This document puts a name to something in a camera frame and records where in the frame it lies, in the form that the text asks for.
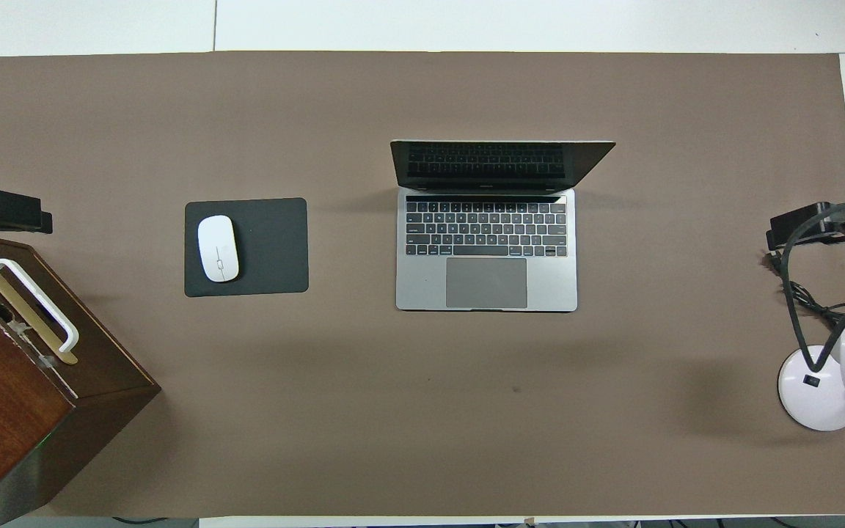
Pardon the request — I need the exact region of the silver grey laptop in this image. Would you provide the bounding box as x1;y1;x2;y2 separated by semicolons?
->
390;139;617;313

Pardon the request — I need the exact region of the white desk lamp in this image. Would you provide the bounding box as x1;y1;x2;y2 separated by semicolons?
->
778;303;845;432

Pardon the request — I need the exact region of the white computer mouse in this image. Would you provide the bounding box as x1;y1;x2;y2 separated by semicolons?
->
197;214;241;283

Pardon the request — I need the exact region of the black mouse pad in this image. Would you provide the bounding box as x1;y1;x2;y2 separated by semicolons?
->
184;197;310;298

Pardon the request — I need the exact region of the brown paper table mat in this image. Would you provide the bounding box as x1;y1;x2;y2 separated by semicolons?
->
0;50;845;519

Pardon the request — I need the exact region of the black lamp power cable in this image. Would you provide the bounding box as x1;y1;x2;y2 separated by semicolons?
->
762;249;845;327

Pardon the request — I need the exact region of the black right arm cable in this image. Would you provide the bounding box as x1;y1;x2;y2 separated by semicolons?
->
780;195;845;372

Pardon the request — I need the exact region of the white box handle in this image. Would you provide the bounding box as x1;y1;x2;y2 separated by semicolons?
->
0;258;81;355

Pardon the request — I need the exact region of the gold handle plate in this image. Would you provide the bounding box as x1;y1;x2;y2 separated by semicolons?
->
0;258;79;366

